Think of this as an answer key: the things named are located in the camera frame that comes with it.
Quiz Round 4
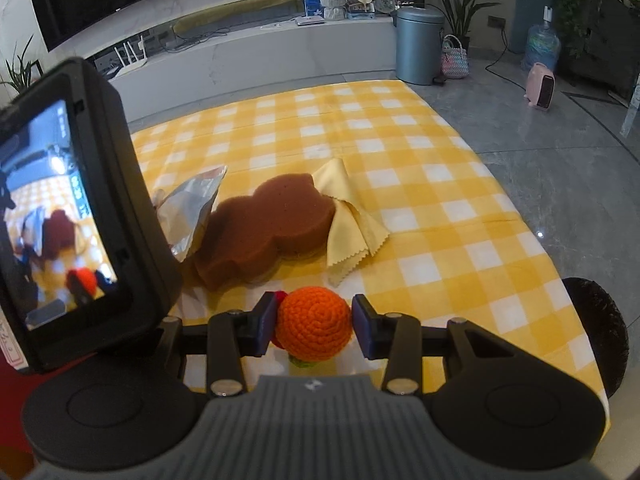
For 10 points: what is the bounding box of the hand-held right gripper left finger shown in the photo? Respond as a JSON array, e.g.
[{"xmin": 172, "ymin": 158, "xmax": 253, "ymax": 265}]
[{"xmin": 160, "ymin": 291, "xmax": 279, "ymax": 396}]

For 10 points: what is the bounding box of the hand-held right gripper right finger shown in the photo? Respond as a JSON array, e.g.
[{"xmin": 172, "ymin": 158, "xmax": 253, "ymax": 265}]
[{"xmin": 351, "ymin": 294, "xmax": 521, "ymax": 395}]

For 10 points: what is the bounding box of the orange crochet ball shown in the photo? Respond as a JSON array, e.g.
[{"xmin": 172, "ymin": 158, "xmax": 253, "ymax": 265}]
[{"xmin": 270, "ymin": 286, "xmax": 353, "ymax": 369}]

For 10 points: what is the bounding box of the silver foil snack packet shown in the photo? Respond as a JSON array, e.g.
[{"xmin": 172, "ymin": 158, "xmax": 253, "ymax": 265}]
[{"xmin": 150, "ymin": 165, "xmax": 229, "ymax": 264}]

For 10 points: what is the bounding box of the brown sponge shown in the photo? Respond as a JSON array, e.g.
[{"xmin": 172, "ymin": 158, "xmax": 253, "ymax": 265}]
[{"xmin": 192, "ymin": 172, "xmax": 335, "ymax": 291}]

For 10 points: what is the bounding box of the yellow microfiber cloth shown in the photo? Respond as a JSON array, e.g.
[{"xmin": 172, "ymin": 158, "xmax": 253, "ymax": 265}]
[{"xmin": 312, "ymin": 157, "xmax": 392, "ymax": 289}]

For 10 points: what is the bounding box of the white router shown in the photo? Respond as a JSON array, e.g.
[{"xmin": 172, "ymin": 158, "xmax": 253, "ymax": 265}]
[{"xmin": 112, "ymin": 35, "xmax": 149, "ymax": 71}]

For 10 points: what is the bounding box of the yellow checkered tablecloth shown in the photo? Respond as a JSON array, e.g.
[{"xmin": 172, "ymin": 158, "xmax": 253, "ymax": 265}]
[{"xmin": 127, "ymin": 80, "xmax": 614, "ymax": 441}]

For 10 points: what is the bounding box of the green plant in vase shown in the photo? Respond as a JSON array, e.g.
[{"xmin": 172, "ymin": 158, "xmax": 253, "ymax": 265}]
[{"xmin": 0, "ymin": 35, "xmax": 42, "ymax": 99}]

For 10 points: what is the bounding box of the white marble television console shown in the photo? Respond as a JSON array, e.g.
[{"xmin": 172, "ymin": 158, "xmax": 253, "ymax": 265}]
[{"xmin": 82, "ymin": 0, "xmax": 402, "ymax": 124}]

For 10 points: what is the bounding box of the dark fuzzy round thing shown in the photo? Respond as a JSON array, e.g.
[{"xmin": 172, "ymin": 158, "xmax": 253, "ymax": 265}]
[{"xmin": 562, "ymin": 276, "xmax": 630, "ymax": 401}]

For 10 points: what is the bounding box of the pastel woven bag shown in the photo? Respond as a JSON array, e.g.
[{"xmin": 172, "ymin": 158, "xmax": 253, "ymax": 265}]
[{"xmin": 439, "ymin": 34, "xmax": 470, "ymax": 80}]

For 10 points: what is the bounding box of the grey metal trash can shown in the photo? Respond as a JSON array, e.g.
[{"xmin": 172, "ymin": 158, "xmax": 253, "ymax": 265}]
[{"xmin": 394, "ymin": 6, "xmax": 446, "ymax": 86}]

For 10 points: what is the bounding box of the pink space heater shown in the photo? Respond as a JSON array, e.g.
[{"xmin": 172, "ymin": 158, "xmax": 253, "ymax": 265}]
[{"xmin": 523, "ymin": 61, "xmax": 557, "ymax": 111}]

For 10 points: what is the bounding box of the blue water bottle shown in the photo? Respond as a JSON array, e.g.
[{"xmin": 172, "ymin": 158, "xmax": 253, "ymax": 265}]
[{"xmin": 521, "ymin": 6, "xmax": 561, "ymax": 74}]

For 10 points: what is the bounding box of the long-leaf potted plant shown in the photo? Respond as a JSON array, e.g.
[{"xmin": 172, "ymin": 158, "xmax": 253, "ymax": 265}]
[{"xmin": 412, "ymin": 0, "xmax": 512, "ymax": 52}]

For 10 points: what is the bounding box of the white leaning board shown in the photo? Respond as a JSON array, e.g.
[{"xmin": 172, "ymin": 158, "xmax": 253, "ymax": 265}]
[{"xmin": 618, "ymin": 67, "xmax": 640, "ymax": 137}]

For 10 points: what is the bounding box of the dark cabinet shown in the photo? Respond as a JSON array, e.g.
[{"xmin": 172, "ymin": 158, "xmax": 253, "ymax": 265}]
[{"xmin": 560, "ymin": 0, "xmax": 640, "ymax": 102}]

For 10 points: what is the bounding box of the bushy green plant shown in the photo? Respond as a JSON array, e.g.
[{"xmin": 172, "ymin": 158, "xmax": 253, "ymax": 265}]
[{"xmin": 544, "ymin": 0, "xmax": 602, "ymax": 59}]

